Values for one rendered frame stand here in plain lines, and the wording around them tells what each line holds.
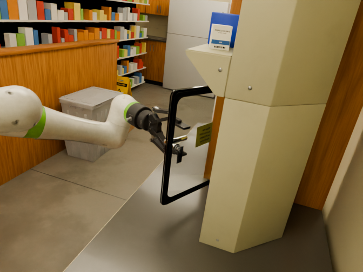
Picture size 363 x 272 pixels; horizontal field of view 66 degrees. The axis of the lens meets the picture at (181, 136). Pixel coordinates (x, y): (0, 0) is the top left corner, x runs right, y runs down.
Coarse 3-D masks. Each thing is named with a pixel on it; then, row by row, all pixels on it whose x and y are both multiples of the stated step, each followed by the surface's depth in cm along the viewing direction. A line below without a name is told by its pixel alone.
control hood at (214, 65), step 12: (192, 48) 71; (204, 48) 74; (192, 60) 69; (204, 60) 68; (216, 60) 67; (228, 60) 66; (204, 72) 69; (216, 72) 68; (228, 72) 67; (216, 84) 69
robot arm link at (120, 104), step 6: (120, 96) 114; (126, 96) 114; (114, 102) 113; (120, 102) 112; (126, 102) 111; (132, 102) 110; (114, 108) 113; (120, 108) 111; (126, 108) 109; (108, 114) 116; (114, 114) 113; (120, 114) 111; (108, 120) 115; (114, 120) 113; (120, 120) 113; (126, 120) 110; (126, 126) 115
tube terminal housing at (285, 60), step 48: (288, 0) 58; (336, 0) 62; (240, 48) 64; (288, 48) 61; (336, 48) 68; (240, 96) 68; (288, 96) 68; (240, 144) 72; (288, 144) 75; (240, 192) 77; (288, 192) 85; (240, 240) 84
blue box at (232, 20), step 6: (216, 12) 80; (216, 18) 81; (222, 18) 80; (228, 18) 80; (234, 18) 79; (210, 24) 82; (222, 24) 81; (228, 24) 80; (234, 24) 80; (210, 30) 82; (234, 30) 80; (234, 36) 81; (234, 42) 81
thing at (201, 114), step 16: (192, 96) 84; (208, 96) 89; (192, 112) 87; (208, 112) 92; (176, 128) 85; (192, 128) 90; (208, 128) 95; (176, 144) 87; (192, 144) 93; (208, 144) 99; (176, 160) 90; (192, 160) 96; (208, 160) 103; (176, 176) 94; (192, 176) 100; (208, 176) 107; (160, 192) 92; (176, 192) 97
